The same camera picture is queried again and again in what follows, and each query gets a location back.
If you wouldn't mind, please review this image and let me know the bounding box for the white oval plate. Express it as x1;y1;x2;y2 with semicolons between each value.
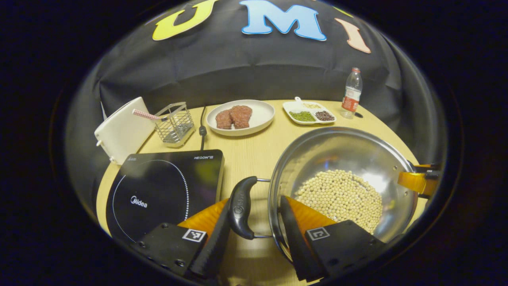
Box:
206;99;275;137

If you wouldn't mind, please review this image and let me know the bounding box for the black power cable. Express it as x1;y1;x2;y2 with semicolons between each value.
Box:
198;105;208;151

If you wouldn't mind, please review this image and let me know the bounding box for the white toaster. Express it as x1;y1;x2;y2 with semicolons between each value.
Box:
94;97;156;165

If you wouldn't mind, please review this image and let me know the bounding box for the brown meat patty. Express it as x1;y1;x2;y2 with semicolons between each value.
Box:
216;109;233;129
229;105;253;129

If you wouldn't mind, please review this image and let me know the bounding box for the black induction cooktop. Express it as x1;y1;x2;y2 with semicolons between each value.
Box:
106;149;225;245

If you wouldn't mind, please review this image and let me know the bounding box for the pile of green mung beans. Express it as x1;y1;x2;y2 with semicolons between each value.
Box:
289;111;316;122

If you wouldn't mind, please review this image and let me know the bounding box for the pile of yellow soybeans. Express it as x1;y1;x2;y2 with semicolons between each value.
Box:
294;170;383;234

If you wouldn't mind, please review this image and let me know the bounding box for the wire mesh utensil basket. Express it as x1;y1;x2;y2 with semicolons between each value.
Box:
154;102;195;148

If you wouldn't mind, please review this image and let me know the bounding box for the white divided dish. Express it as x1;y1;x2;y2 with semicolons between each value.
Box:
283;97;337;126

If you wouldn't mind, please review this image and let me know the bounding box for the black backdrop cloth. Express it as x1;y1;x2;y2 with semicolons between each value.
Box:
65;0;447;215

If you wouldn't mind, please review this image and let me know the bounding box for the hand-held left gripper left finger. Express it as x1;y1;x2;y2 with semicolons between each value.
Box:
133;197;233;280

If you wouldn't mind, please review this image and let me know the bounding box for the clear plastic water bottle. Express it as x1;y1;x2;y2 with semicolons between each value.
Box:
340;67;363;119

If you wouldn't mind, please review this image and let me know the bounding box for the steel pot with black handles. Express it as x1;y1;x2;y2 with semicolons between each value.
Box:
228;126;419;265

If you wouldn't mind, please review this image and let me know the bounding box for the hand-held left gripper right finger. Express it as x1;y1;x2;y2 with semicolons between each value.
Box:
280;195;387;282

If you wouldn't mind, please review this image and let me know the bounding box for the red checked straw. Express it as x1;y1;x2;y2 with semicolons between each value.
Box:
132;109;169;122

